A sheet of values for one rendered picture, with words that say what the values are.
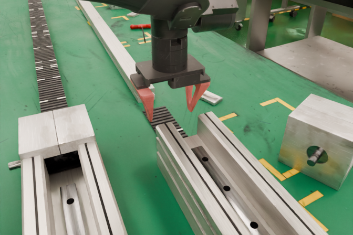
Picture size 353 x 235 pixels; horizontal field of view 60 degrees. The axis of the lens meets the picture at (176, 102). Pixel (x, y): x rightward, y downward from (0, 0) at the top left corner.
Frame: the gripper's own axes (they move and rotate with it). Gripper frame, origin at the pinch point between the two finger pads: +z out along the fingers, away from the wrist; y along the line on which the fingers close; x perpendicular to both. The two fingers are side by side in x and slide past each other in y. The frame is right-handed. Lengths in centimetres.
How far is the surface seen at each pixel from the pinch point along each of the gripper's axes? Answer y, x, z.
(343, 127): 19.5, -19.3, -4.0
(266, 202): 2.2, -24.6, -1.7
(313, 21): 180, 139, 47
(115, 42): 0.0, 42.7, 2.5
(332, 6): 125, 78, 14
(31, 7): -22, 90, 2
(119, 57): -1.6, 31.8, 2.5
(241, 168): 2.2, -19.3, -2.6
